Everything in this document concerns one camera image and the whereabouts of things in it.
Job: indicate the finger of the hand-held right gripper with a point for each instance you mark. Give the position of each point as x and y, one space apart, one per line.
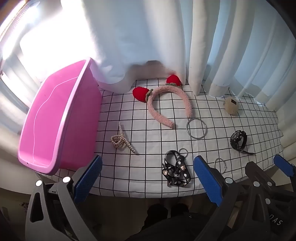
261 177
285 165

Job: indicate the large silver bangle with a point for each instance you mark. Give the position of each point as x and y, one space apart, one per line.
186 128

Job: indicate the white black-grid tablecloth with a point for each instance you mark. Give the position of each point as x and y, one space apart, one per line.
143 162

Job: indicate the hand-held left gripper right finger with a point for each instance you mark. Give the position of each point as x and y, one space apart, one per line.
208 180

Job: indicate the person's dark clothing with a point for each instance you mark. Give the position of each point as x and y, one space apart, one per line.
175 227

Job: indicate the black wristwatch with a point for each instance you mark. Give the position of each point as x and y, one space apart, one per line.
237 139

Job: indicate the white curtain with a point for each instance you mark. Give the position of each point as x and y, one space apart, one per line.
150 30

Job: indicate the pearl hair clip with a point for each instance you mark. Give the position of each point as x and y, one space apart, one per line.
116 141

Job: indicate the pink plastic bin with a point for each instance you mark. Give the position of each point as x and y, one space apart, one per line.
57 115

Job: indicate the pink fluffy strawberry headband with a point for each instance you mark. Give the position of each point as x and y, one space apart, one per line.
171 89

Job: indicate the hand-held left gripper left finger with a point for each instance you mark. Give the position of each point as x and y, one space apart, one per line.
89 178

